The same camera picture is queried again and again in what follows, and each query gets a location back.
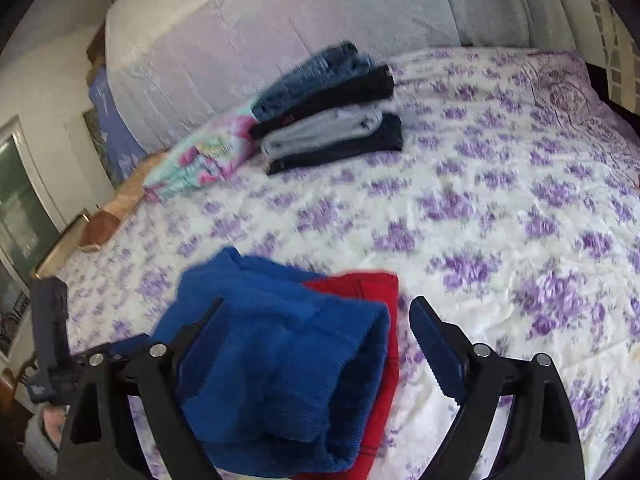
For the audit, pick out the window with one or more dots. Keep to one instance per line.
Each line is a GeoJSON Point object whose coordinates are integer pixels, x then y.
{"type": "Point", "coordinates": [20, 200]}

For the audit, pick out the folded dark navy pants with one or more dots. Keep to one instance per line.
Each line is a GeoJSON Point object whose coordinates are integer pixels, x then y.
{"type": "Point", "coordinates": [360, 142]}

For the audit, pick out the white lace cover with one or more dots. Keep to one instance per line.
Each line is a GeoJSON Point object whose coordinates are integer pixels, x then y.
{"type": "Point", "coordinates": [250, 25]}

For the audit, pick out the blue wall picture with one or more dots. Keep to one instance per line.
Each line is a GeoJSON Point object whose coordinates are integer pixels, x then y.
{"type": "Point", "coordinates": [110, 130]}

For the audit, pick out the person's left forearm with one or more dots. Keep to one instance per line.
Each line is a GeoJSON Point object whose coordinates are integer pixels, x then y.
{"type": "Point", "coordinates": [40, 440]}

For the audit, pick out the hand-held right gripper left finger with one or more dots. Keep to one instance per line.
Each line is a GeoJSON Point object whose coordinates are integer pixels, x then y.
{"type": "Point", "coordinates": [192, 347]}

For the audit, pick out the purple floral bedspread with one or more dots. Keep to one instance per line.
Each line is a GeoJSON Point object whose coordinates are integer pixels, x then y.
{"type": "Point", "coordinates": [500, 210]}

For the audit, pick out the folded grey pants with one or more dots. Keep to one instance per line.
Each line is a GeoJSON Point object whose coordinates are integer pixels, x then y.
{"type": "Point", "coordinates": [320, 130]}

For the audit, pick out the red and blue knit sweater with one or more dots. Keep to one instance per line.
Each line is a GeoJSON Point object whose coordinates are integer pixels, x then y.
{"type": "Point", "coordinates": [300, 350]}

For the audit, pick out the folded blue denim jeans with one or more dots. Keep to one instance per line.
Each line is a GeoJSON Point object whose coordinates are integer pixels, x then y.
{"type": "Point", "coordinates": [310, 80]}

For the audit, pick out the folded black pants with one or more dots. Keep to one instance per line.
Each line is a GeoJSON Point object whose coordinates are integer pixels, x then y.
{"type": "Point", "coordinates": [340, 95]}

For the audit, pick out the wooden bed frame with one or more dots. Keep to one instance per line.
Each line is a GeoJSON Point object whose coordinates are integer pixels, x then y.
{"type": "Point", "coordinates": [105, 225]}

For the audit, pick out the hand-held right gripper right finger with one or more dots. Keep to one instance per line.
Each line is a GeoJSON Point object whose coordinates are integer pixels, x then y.
{"type": "Point", "coordinates": [437, 355]}

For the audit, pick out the pink teal floral folded cloth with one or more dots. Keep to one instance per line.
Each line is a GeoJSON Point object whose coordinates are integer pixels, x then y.
{"type": "Point", "coordinates": [200, 165]}

